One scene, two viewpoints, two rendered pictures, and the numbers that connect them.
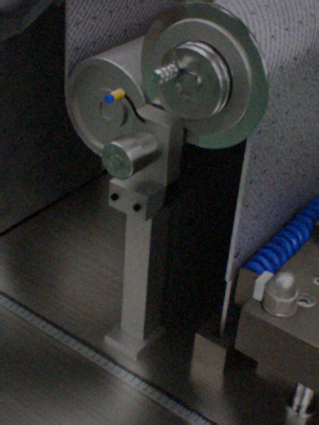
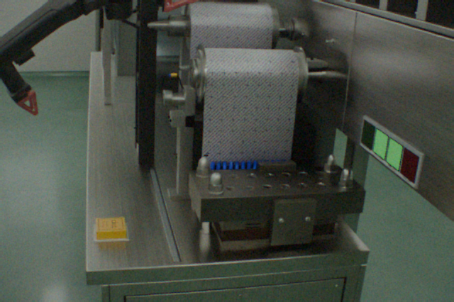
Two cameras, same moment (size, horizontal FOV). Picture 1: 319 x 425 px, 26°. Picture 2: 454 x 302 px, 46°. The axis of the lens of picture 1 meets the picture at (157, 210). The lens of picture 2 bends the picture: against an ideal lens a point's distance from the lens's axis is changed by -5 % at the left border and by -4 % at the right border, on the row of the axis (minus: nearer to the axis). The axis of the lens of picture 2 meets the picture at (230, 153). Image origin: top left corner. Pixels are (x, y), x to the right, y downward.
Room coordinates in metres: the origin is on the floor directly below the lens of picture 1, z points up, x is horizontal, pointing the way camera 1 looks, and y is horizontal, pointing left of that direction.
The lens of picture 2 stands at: (-0.32, -1.00, 1.55)
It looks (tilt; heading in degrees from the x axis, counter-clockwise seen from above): 20 degrees down; 42
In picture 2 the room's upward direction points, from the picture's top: 4 degrees clockwise
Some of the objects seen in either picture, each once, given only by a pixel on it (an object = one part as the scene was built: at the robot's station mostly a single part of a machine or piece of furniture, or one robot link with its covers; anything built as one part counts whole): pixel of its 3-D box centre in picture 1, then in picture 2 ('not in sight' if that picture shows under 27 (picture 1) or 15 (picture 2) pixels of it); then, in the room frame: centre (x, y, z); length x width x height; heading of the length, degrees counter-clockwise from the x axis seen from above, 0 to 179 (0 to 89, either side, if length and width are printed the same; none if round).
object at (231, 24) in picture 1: (201, 78); (200, 73); (0.63, -0.03, 1.25); 0.15 x 0.01 x 0.15; 56
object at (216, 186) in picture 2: not in sight; (216, 181); (0.51, -0.22, 1.05); 0.04 x 0.04 x 0.04
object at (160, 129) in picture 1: (140, 242); (180, 143); (0.62, 0.02, 1.05); 0.06 x 0.05 x 0.31; 146
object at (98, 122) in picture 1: (171, 78); not in sight; (0.80, 0.00, 1.17); 0.26 x 0.12 x 0.12; 146
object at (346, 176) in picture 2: not in sight; (346, 176); (0.77, -0.40, 1.05); 0.04 x 0.04 x 0.04
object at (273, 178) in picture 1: (288, 172); (249, 132); (0.70, -0.15, 1.11); 0.23 x 0.01 x 0.18; 146
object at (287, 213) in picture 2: not in sight; (292, 222); (0.63, -0.36, 0.96); 0.10 x 0.03 x 0.11; 146
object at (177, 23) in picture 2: not in sight; (179, 25); (0.75, 0.19, 1.33); 0.06 x 0.06 x 0.06; 56
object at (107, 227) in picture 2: not in sight; (111, 228); (0.35, -0.04, 0.91); 0.07 x 0.07 x 0.02; 56
